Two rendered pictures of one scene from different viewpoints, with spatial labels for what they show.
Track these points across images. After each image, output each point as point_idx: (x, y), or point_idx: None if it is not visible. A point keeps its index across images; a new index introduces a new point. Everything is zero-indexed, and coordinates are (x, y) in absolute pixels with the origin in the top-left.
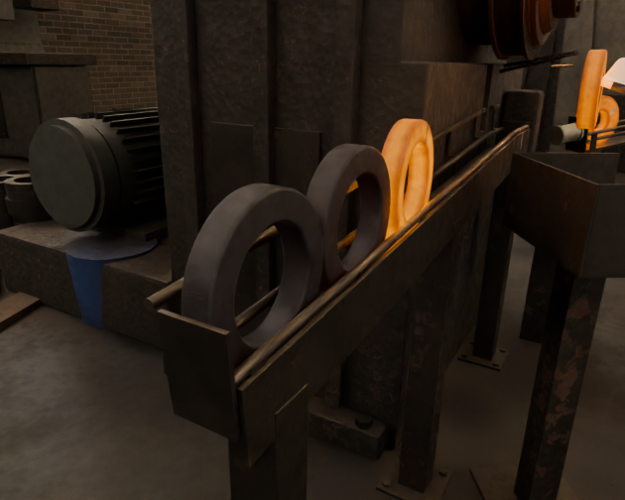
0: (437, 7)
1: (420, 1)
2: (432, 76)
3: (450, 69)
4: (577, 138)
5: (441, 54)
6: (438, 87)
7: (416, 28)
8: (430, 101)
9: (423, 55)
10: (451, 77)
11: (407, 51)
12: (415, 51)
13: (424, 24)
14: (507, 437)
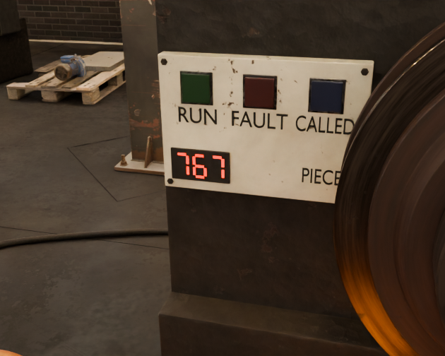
0: (293, 246)
1: (217, 235)
2: (172, 330)
3: (249, 336)
4: None
5: (330, 306)
6: (204, 347)
7: (210, 263)
8: (174, 354)
9: (246, 295)
10: (258, 347)
11: (186, 283)
12: (214, 287)
13: (239, 261)
14: None
